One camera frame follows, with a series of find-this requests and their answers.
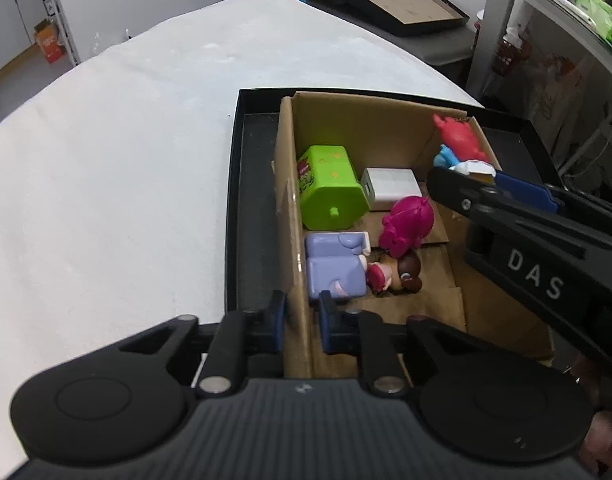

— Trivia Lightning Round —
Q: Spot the lavender toy sofa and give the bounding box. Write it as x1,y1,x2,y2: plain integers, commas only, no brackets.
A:
305,232,371,301

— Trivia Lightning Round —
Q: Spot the magenta dinosaur costume figurine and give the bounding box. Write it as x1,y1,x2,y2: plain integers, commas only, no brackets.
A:
379,196,435,259

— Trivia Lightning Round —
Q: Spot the green hexagonal toy block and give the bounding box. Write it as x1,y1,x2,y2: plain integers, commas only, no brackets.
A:
297,145,369,231

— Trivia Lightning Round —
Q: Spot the brown cardboard box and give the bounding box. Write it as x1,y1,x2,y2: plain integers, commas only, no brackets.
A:
271,90,555,380

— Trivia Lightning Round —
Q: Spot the white cabinet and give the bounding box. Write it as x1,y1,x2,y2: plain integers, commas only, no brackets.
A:
0,0,48,70

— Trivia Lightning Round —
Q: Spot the red hat gold figurine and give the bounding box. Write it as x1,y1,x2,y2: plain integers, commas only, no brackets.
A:
433,114,496,184

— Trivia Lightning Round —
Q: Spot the black shallow tray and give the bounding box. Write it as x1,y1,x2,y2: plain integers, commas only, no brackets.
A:
225,88,563,311

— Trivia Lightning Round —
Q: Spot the grey chair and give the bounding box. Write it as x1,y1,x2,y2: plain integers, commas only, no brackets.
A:
305,0,474,67

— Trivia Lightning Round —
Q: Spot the orange cardboard box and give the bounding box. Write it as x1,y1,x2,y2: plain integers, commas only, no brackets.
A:
35,20,64,64

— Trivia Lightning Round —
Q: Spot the white power adapter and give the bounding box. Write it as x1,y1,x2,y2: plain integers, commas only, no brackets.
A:
360,168,422,211

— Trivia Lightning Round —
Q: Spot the brown hair doll figurine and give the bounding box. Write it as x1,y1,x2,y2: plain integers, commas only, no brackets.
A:
365,250,423,294

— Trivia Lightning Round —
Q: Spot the white table cloth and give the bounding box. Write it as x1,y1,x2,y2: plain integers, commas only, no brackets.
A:
0,0,470,479

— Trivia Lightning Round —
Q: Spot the green plastic bag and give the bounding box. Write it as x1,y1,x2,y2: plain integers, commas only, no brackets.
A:
575,0,612,45

